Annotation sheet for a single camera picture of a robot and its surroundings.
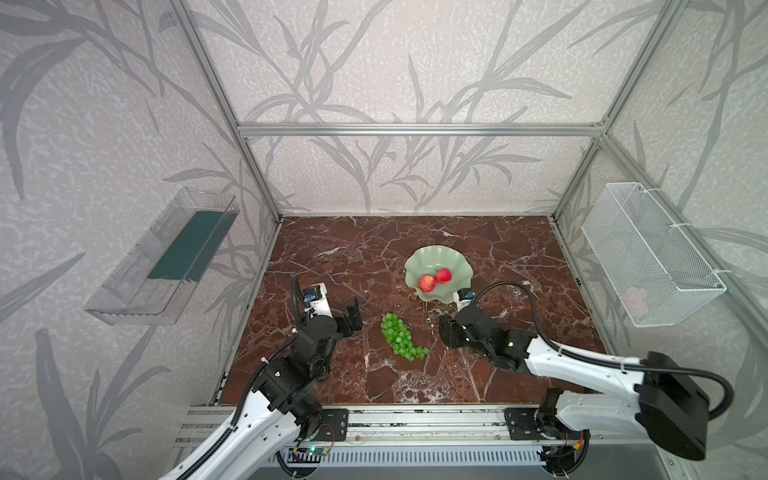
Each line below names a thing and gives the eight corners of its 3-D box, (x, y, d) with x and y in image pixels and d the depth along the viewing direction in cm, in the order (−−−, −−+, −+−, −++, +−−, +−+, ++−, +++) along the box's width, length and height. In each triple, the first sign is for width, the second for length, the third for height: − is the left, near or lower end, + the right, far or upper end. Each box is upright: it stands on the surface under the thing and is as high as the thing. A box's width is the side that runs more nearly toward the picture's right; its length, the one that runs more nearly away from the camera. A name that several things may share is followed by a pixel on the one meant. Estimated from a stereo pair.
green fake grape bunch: (409, 371, 84) (410, 365, 80) (375, 329, 92) (374, 322, 88) (427, 355, 87) (428, 349, 83) (393, 316, 95) (392, 308, 91)
